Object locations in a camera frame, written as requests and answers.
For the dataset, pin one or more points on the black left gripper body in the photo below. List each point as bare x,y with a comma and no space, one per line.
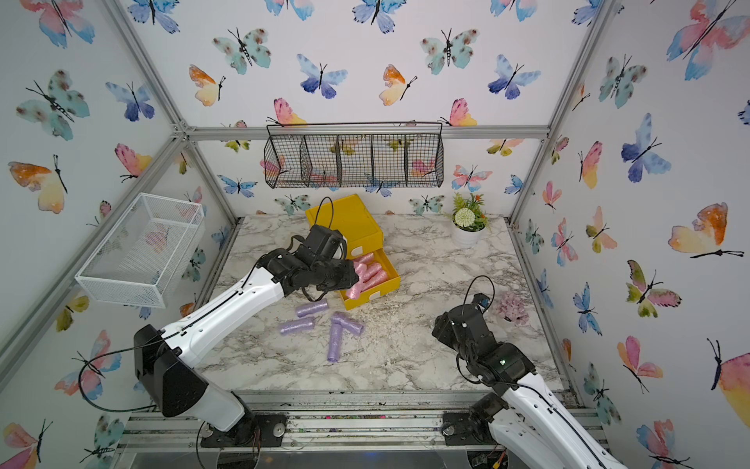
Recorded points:
333,277

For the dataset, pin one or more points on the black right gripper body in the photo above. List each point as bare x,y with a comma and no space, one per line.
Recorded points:
447,334

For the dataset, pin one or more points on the purple roll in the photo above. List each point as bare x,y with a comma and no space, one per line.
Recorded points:
296,326
335,343
310,309

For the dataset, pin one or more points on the pink roll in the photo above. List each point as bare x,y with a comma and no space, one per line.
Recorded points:
366,272
376,280
364,258
355,291

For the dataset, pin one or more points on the pink roll bottom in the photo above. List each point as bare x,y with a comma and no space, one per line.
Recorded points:
364,258

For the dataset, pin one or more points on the yellow three-drawer box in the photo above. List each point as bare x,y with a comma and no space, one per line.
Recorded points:
351,218

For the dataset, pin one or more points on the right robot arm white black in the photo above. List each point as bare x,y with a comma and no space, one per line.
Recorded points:
520,413

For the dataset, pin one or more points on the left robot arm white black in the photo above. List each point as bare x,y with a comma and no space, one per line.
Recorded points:
166,359

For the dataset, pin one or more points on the purple roll angled centre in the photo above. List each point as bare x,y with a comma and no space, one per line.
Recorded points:
347,323

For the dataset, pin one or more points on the white pot with green plant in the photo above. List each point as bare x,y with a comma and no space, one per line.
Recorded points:
468,219

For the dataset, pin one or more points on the black wire wall basket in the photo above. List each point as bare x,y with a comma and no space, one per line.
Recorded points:
373,156

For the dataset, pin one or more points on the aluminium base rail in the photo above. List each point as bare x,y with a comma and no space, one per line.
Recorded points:
307,421

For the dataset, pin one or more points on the white mesh wall basket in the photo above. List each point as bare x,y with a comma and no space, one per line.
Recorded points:
144,253

